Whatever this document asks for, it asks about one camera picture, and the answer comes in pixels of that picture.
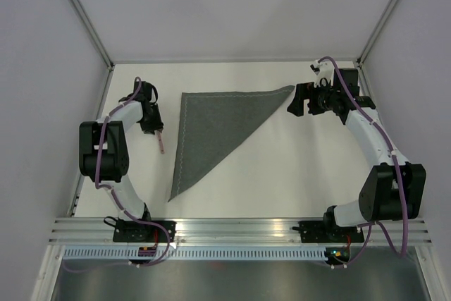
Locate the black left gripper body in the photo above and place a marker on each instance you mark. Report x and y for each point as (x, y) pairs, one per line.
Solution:
(153, 121)

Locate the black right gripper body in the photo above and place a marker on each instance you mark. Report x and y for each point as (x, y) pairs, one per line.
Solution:
(321, 99)

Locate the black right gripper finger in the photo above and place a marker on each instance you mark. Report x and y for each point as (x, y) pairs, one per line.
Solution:
(296, 107)
(302, 91)

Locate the pink handled metal fork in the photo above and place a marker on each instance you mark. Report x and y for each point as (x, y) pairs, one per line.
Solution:
(158, 134)

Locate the grey cloth napkin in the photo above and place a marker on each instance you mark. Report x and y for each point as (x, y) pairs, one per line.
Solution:
(213, 124)

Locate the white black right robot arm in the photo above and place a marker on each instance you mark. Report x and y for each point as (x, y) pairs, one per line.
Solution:
(394, 187)

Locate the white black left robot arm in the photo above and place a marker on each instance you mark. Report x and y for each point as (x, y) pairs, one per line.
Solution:
(103, 150)

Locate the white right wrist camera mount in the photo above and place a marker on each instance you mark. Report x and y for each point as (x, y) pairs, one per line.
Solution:
(324, 72)

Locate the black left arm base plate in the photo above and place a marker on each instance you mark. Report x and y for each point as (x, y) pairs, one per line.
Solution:
(132, 232)

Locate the aluminium left frame post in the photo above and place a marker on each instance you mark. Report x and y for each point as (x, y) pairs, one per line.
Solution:
(91, 32)

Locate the aluminium frame post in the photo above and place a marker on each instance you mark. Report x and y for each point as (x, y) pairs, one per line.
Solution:
(91, 32)
(376, 32)

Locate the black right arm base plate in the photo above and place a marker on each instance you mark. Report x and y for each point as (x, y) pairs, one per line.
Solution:
(318, 232)

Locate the aluminium front rail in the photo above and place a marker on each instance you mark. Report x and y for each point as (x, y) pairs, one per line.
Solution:
(190, 232)

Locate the white slotted cable duct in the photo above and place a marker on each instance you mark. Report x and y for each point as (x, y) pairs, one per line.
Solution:
(199, 253)

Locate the aluminium right frame post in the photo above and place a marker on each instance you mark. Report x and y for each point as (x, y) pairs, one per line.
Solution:
(376, 32)

